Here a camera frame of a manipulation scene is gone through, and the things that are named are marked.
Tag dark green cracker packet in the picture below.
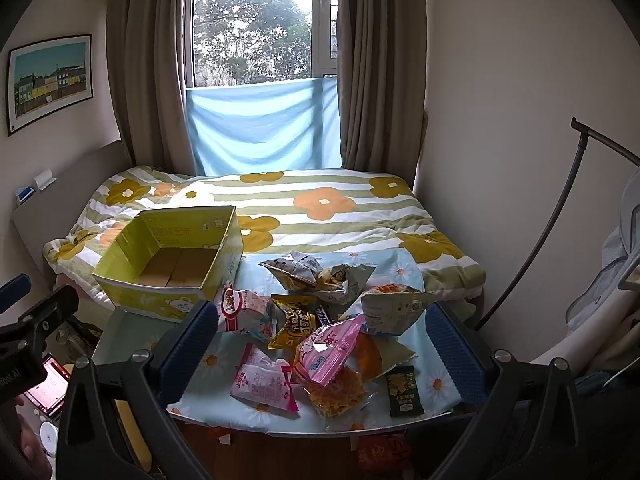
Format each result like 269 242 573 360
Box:
385 365 424 418

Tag red white snack bag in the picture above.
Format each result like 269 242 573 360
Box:
215 285 277 342

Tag pink white snack packet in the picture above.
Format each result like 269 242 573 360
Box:
230 344 298 414

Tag white green chip bag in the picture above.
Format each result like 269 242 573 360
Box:
360 284 436 336

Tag clear waffle packet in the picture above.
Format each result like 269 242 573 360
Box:
303 366 378 419

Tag yellow cocoa snack bag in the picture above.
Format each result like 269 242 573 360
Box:
268 295 320 350

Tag pink striped candy bag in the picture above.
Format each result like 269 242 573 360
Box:
293 314 363 386

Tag grey potato chip bag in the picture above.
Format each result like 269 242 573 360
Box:
312 263 375 307

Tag dark chocolate bar wrapper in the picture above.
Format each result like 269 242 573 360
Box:
314 306 332 326

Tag person left hand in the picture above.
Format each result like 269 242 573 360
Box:
17 413 52 480

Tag grey bed headboard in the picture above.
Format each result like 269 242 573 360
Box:
11 141 131 288

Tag blue item on headboard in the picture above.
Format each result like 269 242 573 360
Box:
14 185 36 207

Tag green cardboard box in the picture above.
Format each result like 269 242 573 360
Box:
93 206 243 321

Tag orange snack packet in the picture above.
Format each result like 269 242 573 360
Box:
354 331 419 382

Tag white item on headboard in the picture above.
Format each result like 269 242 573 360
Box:
34 169 56 191

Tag floral daisy tablecloth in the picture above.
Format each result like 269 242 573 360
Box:
92 246 464 434

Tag grey clothes on chair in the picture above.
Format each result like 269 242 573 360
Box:
564 169 640 376

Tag floral striped bed quilt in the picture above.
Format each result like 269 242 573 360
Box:
42 166 486 306

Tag framed city picture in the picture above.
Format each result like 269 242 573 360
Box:
6 34 93 136

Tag light blue window cloth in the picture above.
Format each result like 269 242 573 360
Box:
186 78 342 177

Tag black metal stand pole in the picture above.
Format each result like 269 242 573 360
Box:
474 116 640 332

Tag left brown curtain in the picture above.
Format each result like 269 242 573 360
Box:
106 0 196 174

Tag brown curtain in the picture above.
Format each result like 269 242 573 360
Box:
106 0 196 174
337 0 427 184

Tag right brown curtain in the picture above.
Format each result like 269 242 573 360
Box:
337 0 427 184

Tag white window frame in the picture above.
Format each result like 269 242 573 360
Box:
190 0 338 87

